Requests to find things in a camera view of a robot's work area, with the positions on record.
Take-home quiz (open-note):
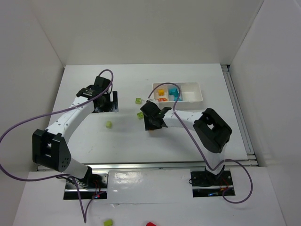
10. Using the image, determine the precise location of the long teal lego brick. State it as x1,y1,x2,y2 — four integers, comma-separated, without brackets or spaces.
168,88,180,98

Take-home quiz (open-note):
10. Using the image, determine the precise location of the green lego printed left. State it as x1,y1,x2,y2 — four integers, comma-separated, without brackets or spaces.
137,112,144,119

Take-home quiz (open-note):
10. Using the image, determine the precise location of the aluminium rail right side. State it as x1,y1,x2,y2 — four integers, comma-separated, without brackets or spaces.
221,65,259,166

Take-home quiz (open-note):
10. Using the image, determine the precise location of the red object at bottom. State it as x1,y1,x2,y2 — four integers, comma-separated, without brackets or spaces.
146,222,157,226

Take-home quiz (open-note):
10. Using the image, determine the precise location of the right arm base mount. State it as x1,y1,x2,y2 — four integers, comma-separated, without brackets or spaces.
188,170,235,198

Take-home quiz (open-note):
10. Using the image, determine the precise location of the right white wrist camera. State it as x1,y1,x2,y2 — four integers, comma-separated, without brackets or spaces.
147,99,158,104

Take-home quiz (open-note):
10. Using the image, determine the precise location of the green lego near tray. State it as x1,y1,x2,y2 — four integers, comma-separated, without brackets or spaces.
135,98,142,105

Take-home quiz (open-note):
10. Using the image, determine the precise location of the small yellow lego brick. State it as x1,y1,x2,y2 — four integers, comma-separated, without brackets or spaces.
158,89,164,96

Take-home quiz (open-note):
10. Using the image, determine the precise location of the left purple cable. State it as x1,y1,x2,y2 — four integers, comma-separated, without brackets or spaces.
0,69,115,224

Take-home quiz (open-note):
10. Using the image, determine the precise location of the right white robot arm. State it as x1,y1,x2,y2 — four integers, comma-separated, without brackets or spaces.
141,101,232,176

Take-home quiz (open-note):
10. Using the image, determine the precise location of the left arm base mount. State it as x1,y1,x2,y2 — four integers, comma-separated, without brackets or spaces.
63,172,109,200

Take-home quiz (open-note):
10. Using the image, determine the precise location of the orange printed lego brick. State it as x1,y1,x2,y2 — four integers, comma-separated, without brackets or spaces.
158,97,168,102

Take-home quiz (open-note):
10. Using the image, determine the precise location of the green lego on floor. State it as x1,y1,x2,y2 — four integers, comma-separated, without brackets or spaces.
103,219,113,226

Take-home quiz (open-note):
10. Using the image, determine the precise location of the small green lego cube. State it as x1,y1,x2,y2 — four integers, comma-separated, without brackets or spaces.
106,121,112,129

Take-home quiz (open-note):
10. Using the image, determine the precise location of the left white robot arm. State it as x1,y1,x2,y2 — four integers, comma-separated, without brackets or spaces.
32,76,112,179

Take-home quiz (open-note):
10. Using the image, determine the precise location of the white three-compartment tray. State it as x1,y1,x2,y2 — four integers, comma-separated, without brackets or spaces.
150,82,203,110

